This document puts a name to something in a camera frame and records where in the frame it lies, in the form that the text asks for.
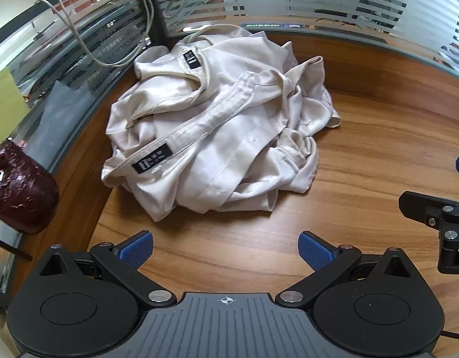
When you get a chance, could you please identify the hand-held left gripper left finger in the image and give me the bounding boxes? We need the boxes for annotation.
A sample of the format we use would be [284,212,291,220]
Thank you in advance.
[39,230,178,308]

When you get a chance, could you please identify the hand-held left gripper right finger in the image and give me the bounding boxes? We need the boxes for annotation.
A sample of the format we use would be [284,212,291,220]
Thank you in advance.
[275,231,413,309]

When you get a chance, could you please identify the striped glass desk partition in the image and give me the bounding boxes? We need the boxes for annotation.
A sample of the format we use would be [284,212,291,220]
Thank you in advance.
[0,0,459,180]

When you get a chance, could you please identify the blue label strip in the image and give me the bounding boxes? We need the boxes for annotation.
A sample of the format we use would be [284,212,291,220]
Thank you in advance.
[241,22,304,30]

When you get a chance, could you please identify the black partition post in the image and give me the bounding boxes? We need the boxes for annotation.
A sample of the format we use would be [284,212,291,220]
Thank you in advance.
[134,0,169,43]

